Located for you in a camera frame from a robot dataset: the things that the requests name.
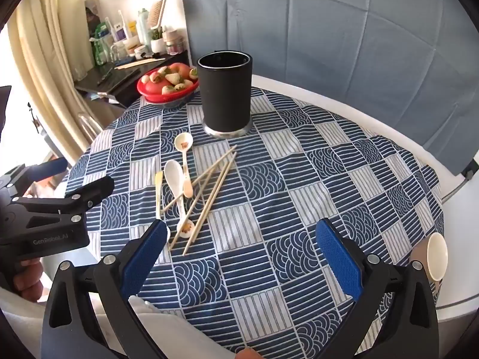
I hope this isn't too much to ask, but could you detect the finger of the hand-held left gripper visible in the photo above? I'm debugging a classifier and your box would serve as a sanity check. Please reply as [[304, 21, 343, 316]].
[[7, 175, 115, 229], [0, 157, 69, 197]]

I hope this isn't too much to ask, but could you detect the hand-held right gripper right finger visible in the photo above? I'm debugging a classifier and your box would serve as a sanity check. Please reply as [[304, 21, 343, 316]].
[[315, 219, 439, 359]]

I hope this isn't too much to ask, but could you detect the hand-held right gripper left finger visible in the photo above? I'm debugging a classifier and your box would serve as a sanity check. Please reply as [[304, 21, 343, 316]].
[[40, 219, 169, 359]]

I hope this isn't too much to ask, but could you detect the white spoon cream handle tip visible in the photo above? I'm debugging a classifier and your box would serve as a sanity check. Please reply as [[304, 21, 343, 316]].
[[155, 171, 171, 241]]

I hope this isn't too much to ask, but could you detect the plain white ceramic spoon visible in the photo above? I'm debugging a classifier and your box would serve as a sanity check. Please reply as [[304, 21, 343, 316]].
[[165, 159, 196, 238]]

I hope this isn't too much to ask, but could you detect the white spoon bear print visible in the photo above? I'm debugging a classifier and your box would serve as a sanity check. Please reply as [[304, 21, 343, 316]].
[[174, 133, 194, 198]]

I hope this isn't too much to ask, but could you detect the black cylindrical utensil holder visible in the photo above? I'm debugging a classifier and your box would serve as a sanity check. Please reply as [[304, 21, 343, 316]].
[[197, 50, 254, 138]]

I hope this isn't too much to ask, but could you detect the person's left hand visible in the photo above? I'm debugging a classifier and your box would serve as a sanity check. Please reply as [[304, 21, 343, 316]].
[[11, 256, 45, 303]]

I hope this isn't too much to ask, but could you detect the blue white patterned tablecloth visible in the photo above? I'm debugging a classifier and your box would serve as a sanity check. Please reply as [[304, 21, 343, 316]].
[[63, 82, 446, 359]]

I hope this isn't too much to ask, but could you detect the person's white garment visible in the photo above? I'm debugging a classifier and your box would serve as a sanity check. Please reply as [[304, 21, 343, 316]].
[[101, 295, 244, 359]]

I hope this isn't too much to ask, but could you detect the cream curtain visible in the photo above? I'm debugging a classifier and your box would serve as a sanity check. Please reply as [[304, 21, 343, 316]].
[[7, 0, 105, 158]]

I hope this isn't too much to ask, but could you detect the dark dresser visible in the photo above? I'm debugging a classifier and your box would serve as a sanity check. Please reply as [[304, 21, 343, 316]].
[[74, 49, 190, 110]]

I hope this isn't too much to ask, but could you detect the red plastic basket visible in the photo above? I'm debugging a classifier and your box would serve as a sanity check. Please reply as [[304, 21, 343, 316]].
[[136, 68, 200, 103]]

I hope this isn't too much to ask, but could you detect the black flat case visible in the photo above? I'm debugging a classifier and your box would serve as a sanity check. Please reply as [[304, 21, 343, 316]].
[[95, 63, 142, 85]]

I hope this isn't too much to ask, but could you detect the red tomato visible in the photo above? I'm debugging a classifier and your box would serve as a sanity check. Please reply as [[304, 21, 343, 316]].
[[144, 80, 169, 94]]

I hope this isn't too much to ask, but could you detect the pile of white strawberries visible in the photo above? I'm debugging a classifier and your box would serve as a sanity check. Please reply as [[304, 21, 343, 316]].
[[141, 65, 199, 96]]

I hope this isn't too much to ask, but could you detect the red apple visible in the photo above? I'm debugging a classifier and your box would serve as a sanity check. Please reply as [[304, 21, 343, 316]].
[[168, 63, 191, 81]]

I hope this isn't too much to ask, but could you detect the cluster of toiletry bottles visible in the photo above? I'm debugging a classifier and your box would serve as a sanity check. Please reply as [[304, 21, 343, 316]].
[[88, 7, 150, 66]]

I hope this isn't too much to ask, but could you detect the small potted succulent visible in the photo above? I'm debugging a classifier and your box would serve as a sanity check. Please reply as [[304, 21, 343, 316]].
[[150, 26, 165, 54]]

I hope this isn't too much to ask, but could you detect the pink lidded jar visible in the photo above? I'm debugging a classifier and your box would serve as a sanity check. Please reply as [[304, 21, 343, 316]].
[[163, 29, 186, 56]]

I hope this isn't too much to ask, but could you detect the blue-grey backdrop cloth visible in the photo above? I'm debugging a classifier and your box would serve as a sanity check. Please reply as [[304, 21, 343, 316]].
[[179, 0, 479, 176]]

